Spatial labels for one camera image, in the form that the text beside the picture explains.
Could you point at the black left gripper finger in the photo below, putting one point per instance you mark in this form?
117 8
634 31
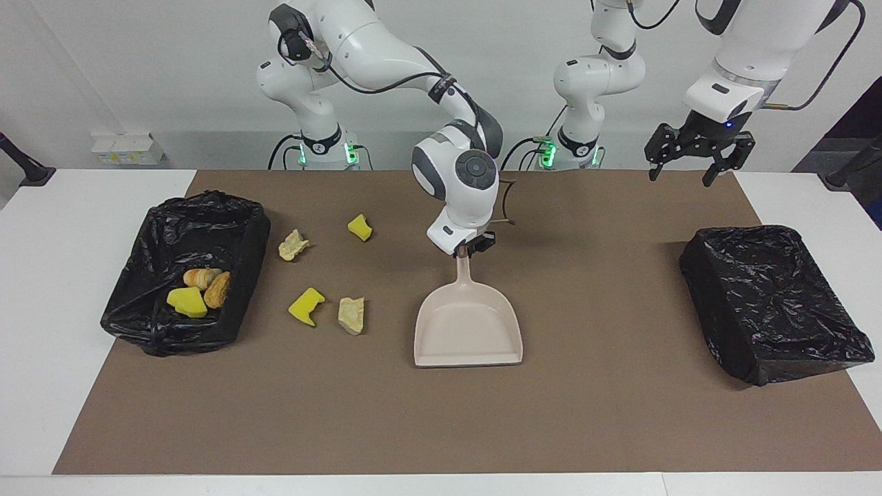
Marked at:
658 148
739 155

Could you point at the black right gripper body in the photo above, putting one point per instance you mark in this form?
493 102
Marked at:
481 242

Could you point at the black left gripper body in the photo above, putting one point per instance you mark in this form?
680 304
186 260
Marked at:
706 138

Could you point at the beige plastic dustpan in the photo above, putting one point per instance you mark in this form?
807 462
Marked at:
468 331

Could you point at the small wedge yellow sponge chunk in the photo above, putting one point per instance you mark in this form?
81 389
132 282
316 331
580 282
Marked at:
360 228

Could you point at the beige stone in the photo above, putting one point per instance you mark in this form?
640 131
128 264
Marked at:
351 315

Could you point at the cream torn croissant piece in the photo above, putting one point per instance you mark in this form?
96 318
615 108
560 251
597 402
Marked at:
293 246

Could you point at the notched yellow sponge chunk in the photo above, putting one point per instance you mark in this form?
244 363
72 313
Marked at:
303 308

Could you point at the brown round bread roll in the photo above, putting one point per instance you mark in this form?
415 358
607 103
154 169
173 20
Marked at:
218 291

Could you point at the striped orange croissant piece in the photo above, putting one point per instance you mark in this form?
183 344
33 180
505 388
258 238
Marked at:
200 277

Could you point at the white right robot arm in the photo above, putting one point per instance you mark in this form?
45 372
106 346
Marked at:
468 179

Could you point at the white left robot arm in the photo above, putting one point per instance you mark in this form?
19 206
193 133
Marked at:
599 76

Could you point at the black bag lined bin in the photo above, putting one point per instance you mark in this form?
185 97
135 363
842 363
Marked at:
138 303
772 303

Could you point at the black stand foot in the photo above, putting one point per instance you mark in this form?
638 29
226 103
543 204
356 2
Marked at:
844 176
31 172

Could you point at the brown paper table mat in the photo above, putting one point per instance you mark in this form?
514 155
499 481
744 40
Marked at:
586 413

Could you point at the white wall socket box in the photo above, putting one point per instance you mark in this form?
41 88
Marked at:
127 150

